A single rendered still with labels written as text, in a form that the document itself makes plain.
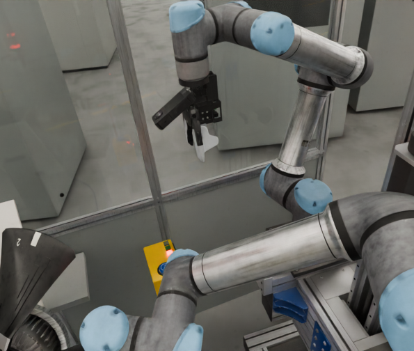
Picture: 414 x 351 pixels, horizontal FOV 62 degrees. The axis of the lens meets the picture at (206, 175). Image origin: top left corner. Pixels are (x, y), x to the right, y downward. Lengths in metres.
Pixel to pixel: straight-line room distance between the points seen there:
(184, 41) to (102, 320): 0.55
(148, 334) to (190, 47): 0.56
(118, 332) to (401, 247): 0.42
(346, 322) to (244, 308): 1.19
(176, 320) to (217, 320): 1.68
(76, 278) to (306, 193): 0.96
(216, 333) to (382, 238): 1.84
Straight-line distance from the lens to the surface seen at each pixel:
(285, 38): 0.73
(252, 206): 1.80
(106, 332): 0.60
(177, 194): 1.57
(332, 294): 1.27
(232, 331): 2.26
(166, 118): 0.83
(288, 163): 1.17
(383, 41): 4.22
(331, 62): 0.89
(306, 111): 1.12
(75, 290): 1.50
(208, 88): 0.84
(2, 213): 1.17
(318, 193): 1.12
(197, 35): 0.78
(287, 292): 1.30
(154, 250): 1.23
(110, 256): 1.73
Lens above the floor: 1.97
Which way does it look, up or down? 36 degrees down
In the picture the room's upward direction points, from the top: 6 degrees counter-clockwise
